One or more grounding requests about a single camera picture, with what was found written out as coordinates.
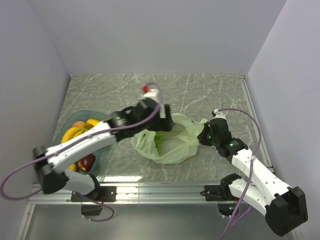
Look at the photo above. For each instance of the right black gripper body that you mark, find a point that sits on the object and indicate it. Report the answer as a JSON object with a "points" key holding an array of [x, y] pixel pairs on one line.
{"points": [[206, 137]]}

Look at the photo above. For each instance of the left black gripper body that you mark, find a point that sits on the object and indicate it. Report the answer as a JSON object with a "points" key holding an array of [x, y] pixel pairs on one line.
{"points": [[158, 124]]}

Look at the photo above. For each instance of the green grape bunch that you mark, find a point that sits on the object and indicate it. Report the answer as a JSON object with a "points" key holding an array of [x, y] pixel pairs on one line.
{"points": [[158, 138]]}

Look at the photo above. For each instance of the green plastic bag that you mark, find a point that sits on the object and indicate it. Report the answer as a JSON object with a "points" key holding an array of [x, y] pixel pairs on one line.
{"points": [[178, 144]]}

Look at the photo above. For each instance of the yellow banana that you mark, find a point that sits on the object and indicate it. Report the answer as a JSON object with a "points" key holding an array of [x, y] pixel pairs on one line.
{"points": [[75, 131]]}

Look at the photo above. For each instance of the dark red apple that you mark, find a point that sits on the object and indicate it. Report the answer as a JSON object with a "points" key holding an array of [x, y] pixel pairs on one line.
{"points": [[86, 163]]}

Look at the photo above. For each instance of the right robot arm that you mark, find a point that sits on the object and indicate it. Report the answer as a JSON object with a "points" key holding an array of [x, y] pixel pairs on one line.
{"points": [[283, 207]]}

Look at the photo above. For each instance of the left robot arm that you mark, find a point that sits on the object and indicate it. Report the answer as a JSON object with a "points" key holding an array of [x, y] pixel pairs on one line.
{"points": [[52, 170]]}

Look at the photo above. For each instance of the yellow mango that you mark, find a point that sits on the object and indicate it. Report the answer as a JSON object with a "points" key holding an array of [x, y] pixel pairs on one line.
{"points": [[93, 122]]}

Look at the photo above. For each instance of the peach in tray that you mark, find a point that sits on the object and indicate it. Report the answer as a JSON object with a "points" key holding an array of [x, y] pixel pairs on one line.
{"points": [[78, 124]]}

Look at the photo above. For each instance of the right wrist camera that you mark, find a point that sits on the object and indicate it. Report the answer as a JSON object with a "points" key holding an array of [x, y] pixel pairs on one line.
{"points": [[217, 114]]}

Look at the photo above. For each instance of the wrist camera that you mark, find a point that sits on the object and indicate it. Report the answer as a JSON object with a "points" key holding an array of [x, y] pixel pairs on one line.
{"points": [[153, 94], [217, 114]]}

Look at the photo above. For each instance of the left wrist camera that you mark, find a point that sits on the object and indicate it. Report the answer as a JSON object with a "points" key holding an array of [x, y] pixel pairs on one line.
{"points": [[153, 94]]}

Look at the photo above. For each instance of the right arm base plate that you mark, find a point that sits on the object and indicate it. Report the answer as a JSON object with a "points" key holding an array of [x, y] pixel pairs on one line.
{"points": [[212, 193]]}

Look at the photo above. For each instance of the aluminium rail right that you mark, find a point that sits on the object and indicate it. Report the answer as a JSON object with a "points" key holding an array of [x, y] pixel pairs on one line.
{"points": [[262, 147]]}

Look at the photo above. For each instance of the aluminium rail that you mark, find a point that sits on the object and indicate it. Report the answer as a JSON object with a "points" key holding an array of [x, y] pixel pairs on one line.
{"points": [[262, 147], [137, 193]]}

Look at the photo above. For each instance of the aluminium rail front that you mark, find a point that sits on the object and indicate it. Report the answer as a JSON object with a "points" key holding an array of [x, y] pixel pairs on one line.
{"points": [[137, 193]]}

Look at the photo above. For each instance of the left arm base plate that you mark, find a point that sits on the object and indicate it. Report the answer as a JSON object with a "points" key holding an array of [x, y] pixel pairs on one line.
{"points": [[103, 194]]}

